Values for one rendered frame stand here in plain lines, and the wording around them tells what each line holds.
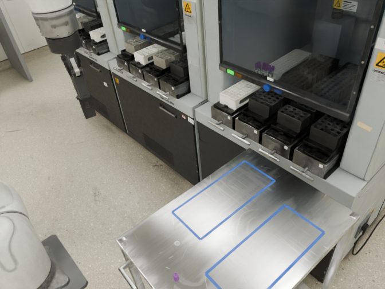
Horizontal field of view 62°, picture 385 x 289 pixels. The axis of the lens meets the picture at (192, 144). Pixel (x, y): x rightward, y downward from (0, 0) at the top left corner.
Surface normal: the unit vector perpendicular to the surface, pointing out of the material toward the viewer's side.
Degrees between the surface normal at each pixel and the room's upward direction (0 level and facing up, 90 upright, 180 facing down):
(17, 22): 90
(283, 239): 0
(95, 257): 0
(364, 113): 90
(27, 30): 90
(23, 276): 88
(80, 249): 0
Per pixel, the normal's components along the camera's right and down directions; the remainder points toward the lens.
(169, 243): -0.08, -0.76
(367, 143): -0.74, 0.48
